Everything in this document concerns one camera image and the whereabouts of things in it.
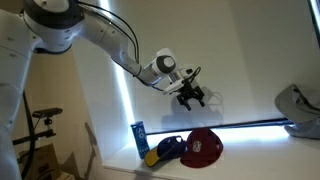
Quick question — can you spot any navy cap with yellow brim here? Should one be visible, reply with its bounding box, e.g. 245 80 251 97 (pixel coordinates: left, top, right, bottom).
144 136 186 167

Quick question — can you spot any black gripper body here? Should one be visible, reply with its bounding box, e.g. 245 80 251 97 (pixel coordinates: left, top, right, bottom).
177 81 202 100

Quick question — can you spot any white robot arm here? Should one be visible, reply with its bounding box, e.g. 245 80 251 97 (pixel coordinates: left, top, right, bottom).
0 0 204 180

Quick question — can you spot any grey cap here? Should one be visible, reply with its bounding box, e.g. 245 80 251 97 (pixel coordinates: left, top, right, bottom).
274 84 320 140

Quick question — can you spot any black camera on stand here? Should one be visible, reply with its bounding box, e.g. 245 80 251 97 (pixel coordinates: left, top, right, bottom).
12 107 64 146

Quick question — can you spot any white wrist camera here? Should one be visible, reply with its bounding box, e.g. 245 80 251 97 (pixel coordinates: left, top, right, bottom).
163 79 184 95

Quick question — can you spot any blue tennis ball can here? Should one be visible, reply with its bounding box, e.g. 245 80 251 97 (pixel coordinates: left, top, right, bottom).
131 121 150 159

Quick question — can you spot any red baseball cap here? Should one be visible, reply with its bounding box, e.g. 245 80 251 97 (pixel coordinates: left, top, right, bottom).
180 128 223 168

